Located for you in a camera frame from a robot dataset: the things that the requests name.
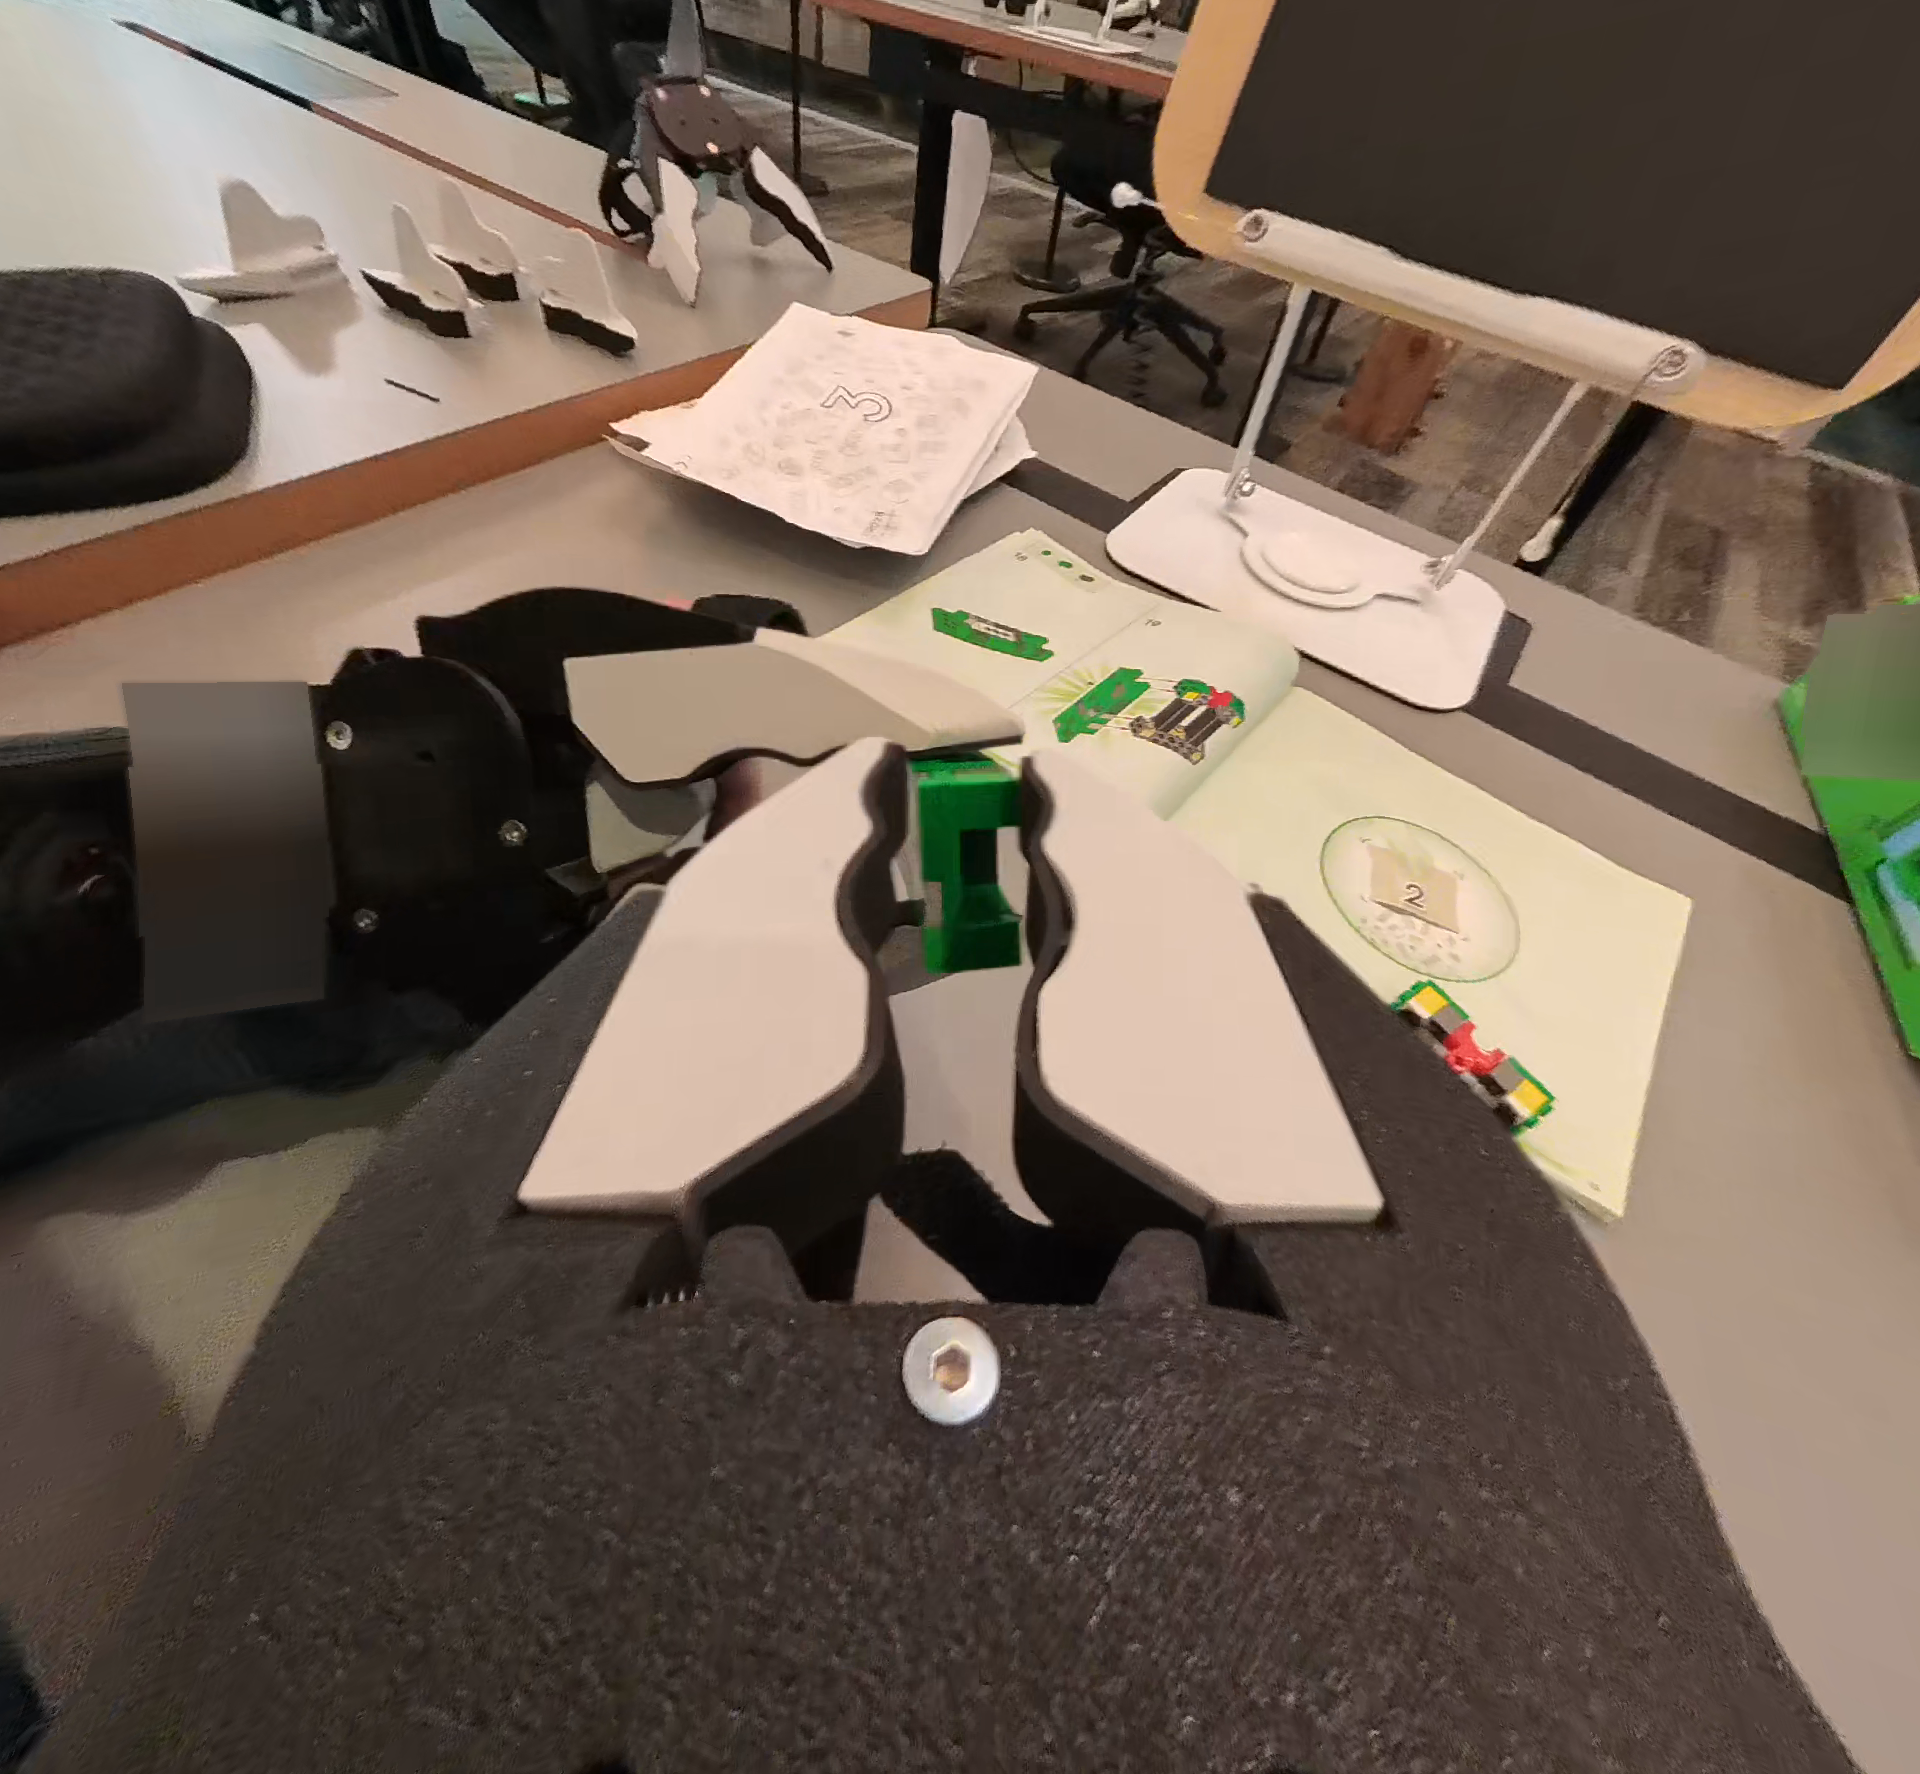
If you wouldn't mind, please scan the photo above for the white numbered paper bag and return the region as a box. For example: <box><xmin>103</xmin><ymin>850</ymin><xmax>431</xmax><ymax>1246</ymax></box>
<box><xmin>608</xmin><ymin>301</ymin><xmax>1040</xmax><ymax>557</ymax></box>

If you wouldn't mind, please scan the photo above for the black office chair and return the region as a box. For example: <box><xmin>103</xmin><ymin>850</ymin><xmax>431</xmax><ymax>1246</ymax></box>
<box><xmin>1014</xmin><ymin>131</ymin><xmax>1236</xmax><ymax>411</ymax></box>

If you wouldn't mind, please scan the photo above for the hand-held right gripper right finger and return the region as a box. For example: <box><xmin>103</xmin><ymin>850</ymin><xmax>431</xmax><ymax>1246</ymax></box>
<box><xmin>1018</xmin><ymin>748</ymin><xmax>1386</xmax><ymax>1233</ymax></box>

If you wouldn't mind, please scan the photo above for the green brick assembly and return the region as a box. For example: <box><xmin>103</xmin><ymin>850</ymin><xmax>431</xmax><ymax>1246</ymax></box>
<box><xmin>905</xmin><ymin>750</ymin><xmax>1035</xmax><ymax>978</ymax></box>

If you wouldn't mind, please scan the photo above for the white wire tablet stand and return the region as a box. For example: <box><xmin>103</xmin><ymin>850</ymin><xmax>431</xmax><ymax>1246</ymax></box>
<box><xmin>1108</xmin><ymin>206</ymin><xmax>1708</xmax><ymax>714</ymax></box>

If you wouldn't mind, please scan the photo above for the open green instruction booklet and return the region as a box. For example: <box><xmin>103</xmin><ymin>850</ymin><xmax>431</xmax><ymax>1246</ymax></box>
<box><xmin>817</xmin><ymin>529</ymin><xmax>1698</xmax><ymax>1224</ymax></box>

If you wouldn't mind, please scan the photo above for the grey desk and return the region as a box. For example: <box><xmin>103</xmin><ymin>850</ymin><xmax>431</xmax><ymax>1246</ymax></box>
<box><xmin>0</xmin><ymin>333</ymin><xmax>1920</xmax><ymax>1774</ymax></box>

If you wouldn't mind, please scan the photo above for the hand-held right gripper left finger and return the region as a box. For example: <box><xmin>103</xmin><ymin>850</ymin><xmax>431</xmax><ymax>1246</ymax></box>
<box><xmin>518</xmin><ymin>736</ymin><xmax>912</xmax><ymax>1243</ymax></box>

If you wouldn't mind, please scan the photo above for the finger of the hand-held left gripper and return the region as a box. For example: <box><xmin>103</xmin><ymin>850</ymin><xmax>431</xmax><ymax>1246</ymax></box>
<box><xmin>582</xmin><ymin>766</ymin><xmax>722</xmax><ymax>876</ymax></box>
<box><xmin>563</xmin><ymin>634</ymin><xmax>1030</xmax><ymax>793</ymax></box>

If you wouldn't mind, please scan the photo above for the dismantled black gripper mechanism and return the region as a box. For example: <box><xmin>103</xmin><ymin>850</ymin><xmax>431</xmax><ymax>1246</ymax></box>
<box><xmin>597</xmin><ymin>0</ymin><xmax>836</xmax><ymax>309</ymax></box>

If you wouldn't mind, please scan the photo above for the tan framed black tablet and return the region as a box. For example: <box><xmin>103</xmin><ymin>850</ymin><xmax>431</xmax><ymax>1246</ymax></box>
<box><xmin>1153</xmin><ymin>0</ymin><xmax>1920</xmax><ymax>432</ymax></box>

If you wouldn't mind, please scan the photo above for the white desk with wood edge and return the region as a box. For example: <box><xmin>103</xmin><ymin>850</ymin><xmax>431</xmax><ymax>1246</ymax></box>
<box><xmin>0</xmin><ymin>0</ymin><xmax>936</xmax><ymax>648</ymax></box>

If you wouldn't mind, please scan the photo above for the loose grey gripper finger part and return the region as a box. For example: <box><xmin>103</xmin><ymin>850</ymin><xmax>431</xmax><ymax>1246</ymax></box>
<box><xmin>533</xmin><ymin>228</ymin><xmax>642</xmax><ymax>358</ymax></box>
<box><xmin>428</xmin><ymin>176</ymin><xmax>523</xmax><ymax>306</ymax></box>
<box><xmin>177</xmin><ymin>176</ymin><xmax>350</xmax><ymax>306</ymax></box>
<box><xmin>360</xmin><ymin>202</ymin><xmax>483</xmax><ymax>342</ymax></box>

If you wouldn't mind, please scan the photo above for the distant wooden desk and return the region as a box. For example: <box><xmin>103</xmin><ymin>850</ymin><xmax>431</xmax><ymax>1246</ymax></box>
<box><xmin>803</xmin><ymin>0</ymin><xmax>1187</xmax><ymax>290</ymax></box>

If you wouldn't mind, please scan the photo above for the black brick car chassis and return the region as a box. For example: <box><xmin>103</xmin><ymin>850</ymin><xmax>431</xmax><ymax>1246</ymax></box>
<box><xmin>1391</xmin><ymin>978</ymin><xmax>1557</xmax><ymax>1134</ymax></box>

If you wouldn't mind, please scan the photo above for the green toy box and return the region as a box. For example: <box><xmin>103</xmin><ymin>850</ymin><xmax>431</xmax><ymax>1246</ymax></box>
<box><xmin>1777</xmin><ymin>603</ymin><xmax>1920</xmax><ymax>1058</ymax></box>

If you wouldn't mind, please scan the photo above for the black wrist rest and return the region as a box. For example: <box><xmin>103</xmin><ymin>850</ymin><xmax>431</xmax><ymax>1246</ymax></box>
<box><xmin>0</xmin><ymin>266</ymin><xmax>258</xmax><ymax>519</ymax></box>

